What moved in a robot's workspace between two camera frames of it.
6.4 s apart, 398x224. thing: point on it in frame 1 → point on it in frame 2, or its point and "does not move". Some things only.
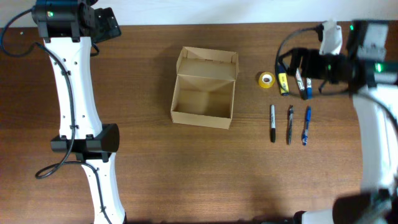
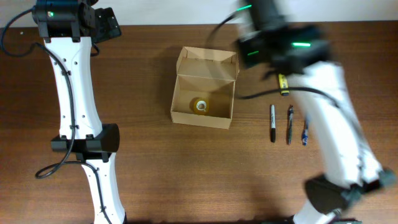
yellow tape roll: x=266 y=79 → x=199 y=106
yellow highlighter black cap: x=283 y=80 does not move
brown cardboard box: x=205 y=89 does not move
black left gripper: x=110 y=27 does not move
